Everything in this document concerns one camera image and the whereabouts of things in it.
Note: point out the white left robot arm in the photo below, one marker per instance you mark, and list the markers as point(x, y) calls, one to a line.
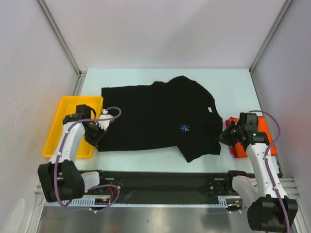
point(65, 155)

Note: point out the yellow plastic tray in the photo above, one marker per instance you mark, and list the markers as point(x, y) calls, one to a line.
point(67, 106)

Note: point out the orange folded t-shirt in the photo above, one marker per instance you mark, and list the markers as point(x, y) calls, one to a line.
point(238, 150)

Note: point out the aluminium frame rail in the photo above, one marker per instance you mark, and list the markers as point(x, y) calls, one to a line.
point(144, 188)

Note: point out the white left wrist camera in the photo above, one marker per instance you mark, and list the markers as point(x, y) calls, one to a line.
point(104, 120)

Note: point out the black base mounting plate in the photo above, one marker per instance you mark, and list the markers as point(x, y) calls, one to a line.
point(165, 184)

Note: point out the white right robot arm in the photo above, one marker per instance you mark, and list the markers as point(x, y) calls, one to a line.
point(269, 208)

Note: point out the grey slotted cable duct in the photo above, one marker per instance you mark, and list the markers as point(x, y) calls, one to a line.
point(165, 201)

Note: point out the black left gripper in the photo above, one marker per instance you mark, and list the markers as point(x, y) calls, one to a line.
point(95, 142)

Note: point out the right aluminium corner post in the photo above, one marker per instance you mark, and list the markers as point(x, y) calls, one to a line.
point(276, 24)

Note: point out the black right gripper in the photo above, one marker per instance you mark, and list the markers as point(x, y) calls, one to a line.
point(224, 137)

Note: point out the aluminium corner post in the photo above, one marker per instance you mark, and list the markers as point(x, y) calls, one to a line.
point(58, 35)
point(276, 24)

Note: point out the black t-shirt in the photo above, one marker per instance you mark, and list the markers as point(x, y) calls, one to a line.
point(179, 113)

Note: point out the left aluminium corner post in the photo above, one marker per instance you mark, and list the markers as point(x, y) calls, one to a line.
point(58, 35)

